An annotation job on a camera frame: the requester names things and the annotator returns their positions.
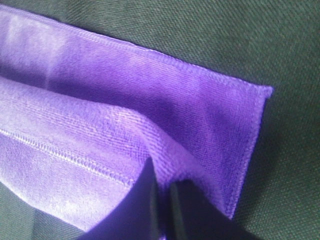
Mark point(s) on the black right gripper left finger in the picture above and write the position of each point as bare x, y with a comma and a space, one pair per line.
136, 217

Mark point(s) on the black table cloth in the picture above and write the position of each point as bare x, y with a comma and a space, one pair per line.
273, 42

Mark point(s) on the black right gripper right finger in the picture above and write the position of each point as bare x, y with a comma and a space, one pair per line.
193, 217

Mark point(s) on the purple microfiber towel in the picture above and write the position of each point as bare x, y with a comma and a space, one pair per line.
81, 114

